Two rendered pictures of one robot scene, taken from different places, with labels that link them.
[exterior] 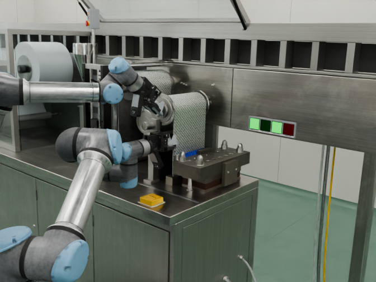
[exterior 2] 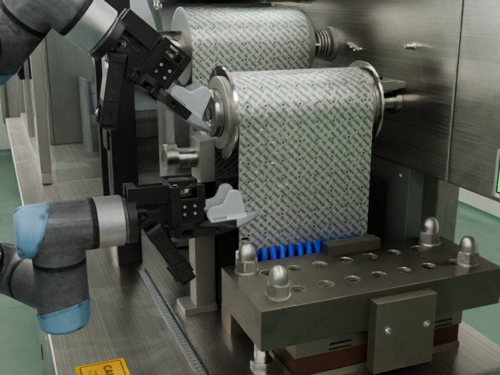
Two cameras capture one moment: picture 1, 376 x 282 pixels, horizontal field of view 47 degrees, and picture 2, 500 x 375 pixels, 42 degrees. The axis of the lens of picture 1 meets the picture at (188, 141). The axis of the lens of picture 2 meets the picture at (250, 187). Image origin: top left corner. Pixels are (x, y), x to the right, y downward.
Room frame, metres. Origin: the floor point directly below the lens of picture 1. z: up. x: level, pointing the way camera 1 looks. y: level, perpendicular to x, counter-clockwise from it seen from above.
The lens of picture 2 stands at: (1.12, -0.41, 1.42)
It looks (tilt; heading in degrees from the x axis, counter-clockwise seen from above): 16 degrees down; 29
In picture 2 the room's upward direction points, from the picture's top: straight up
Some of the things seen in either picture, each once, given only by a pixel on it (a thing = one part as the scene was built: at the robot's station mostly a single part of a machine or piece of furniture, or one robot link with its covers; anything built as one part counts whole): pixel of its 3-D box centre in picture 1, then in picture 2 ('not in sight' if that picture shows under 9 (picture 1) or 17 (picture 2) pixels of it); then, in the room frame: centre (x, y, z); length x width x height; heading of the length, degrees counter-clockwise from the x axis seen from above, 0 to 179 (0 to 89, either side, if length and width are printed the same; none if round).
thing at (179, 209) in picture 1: (57, 148); (133, 184); (2.64, 0.82, 0.88); 2.52 x 0.66 x 0.04; 50
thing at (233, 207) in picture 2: (174, 140); (234, 207); (1.95, 0.06, 1.12); 0.09 x 0.03 x 0.06; 139
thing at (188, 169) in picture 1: (212, 161); (361, 285); (2.02, -0.12, 1.00); 0.40 x 0.16 x 0.06; 140
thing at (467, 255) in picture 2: (240, 147); (468, 249); (2.11, -0.26, 1.05); 0.04 x 0.04 x 0.04
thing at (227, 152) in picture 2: (163, 109); (221, 112); (2.01, 0.12, 1.25); 0.15 x 0.01 x 0.15; 50
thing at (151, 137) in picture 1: (155, 142); (164, 210); (1.88, 0.15, 1.12); 0.12 x 0.08 x 0.09; 140
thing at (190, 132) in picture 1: (189, 136); (306, 196); (2.07, -0.01, 1.11); 0.23 x 0.01 x 0.18; 140
